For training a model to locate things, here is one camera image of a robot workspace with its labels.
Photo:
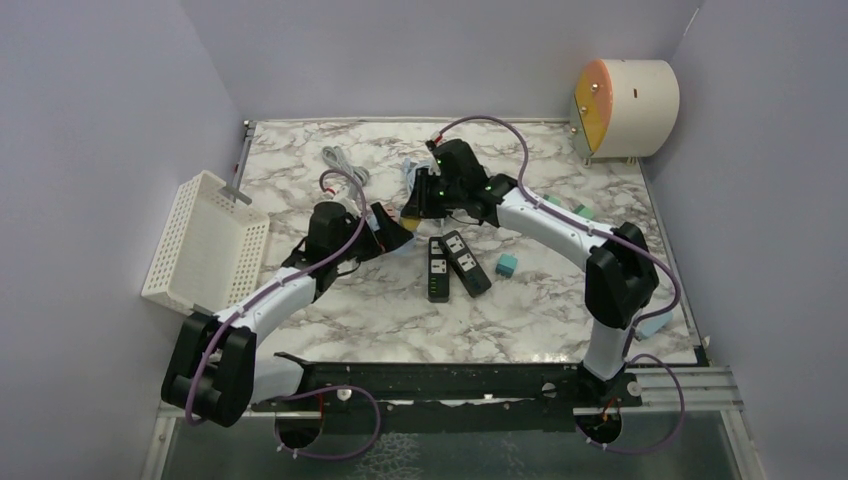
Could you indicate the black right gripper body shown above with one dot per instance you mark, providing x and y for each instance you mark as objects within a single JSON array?
[{"x": 447, "y": 197}]

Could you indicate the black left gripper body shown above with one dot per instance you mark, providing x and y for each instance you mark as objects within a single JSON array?
[{"x": 364, "y": 243}]

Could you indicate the black power strip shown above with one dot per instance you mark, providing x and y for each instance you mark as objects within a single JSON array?
[
  {"x": 438, "y": 274},
  {"x": 465, "y": 264}
]

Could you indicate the teal cube plug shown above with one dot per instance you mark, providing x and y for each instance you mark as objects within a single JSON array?
[{"x": 506, "y": 265}]

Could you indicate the green cube plug pair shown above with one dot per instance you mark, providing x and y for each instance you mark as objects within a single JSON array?
[{"x": 584, "y": 212}]

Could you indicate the round light blue power socket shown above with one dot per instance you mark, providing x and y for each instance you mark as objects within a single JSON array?
[{"x": 405, "y": 249}]

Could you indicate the yellow cube plug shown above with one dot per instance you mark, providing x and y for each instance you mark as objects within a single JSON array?
[{"x": 410, "y": 224}]

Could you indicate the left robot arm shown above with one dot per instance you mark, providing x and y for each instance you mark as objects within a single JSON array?
[{"x": 213, "y": 374}]

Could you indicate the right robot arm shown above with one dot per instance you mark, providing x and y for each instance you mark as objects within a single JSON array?
[{"x": 620, "y": 279}]

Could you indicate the white perforated plastic basket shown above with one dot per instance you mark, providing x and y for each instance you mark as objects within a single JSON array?
[{"x": 211, "y": 249}]

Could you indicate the white cylindrical drum device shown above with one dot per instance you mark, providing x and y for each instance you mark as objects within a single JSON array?
[{"x": 623, "y": 108}]

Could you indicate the light blue usb stick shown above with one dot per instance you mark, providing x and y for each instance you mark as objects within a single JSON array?
[{"x": 651, "y": 326}]

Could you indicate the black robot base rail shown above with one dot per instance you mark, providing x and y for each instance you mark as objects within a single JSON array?
[{"x": 353, "y": 398}]

